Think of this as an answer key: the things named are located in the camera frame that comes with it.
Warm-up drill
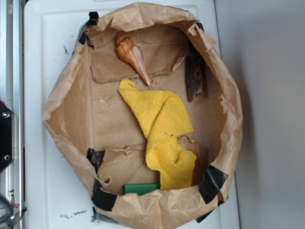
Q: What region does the aluminium frame rail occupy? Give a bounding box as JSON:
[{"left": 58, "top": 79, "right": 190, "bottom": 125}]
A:
[{"left": 0, "top": 0, "right": 27, "bottom": 229}]

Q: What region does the orange spiral conch shell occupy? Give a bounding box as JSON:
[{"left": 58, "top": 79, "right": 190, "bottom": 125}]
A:
[{"left": 115, "top": 33, "right": 150, "bottom": 86}]

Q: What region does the yellow microfiber cloth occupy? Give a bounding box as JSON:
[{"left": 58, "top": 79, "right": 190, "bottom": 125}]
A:
[{"left": 118, "top": 79, "right": 197, "bottom": 190}]

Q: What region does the brown paper bag bin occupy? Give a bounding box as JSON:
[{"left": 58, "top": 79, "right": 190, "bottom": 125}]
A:
[{"left": 43, "top": 2, "right": 243, "bottom": 229}]

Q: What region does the black metal bracket plate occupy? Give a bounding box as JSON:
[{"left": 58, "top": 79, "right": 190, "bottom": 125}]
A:
[{"left": 0, "top": 100, "right": 15, "bottom": 174}]

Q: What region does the green flat block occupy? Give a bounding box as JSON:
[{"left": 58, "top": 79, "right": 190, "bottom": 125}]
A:
[{"left": 124, "top": 184, "right": 160, "bottom": 196}]

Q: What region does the dark wood bark piece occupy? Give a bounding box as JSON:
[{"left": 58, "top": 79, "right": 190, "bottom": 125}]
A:
[{"left": 186, "top": 53, "right": 205, "bottom": 102}]

